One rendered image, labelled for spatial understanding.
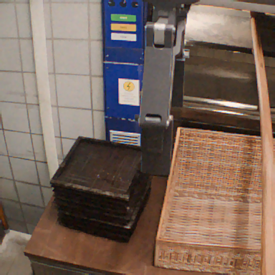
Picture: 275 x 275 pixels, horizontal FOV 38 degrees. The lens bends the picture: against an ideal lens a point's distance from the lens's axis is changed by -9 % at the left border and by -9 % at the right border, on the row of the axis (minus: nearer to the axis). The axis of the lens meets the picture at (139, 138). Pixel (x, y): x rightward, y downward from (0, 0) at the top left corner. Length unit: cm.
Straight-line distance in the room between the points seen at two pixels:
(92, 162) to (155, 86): 117
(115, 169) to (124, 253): 30
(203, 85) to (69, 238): 75
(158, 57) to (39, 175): 169
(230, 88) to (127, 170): 48
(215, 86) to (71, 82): 55
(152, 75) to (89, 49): 122
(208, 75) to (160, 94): 119
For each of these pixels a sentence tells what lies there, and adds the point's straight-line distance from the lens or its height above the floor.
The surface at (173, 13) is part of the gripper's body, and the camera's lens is 41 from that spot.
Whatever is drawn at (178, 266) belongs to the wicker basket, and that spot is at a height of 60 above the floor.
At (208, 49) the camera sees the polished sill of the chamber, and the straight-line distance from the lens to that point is 150.
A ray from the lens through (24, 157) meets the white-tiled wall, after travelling 201.
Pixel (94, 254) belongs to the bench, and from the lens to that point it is 151.
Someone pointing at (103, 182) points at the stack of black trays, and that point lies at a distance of 145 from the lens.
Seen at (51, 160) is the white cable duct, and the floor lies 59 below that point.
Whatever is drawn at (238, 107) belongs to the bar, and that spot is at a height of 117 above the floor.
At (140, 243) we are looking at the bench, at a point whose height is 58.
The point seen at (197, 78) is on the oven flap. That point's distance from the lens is 157.
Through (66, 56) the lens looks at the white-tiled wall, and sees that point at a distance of 164.
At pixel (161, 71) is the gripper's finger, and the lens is 38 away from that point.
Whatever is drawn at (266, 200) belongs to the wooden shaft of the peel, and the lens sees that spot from 82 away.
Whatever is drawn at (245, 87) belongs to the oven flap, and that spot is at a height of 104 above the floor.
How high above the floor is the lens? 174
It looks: 35 degrees down
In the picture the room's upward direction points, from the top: straight up
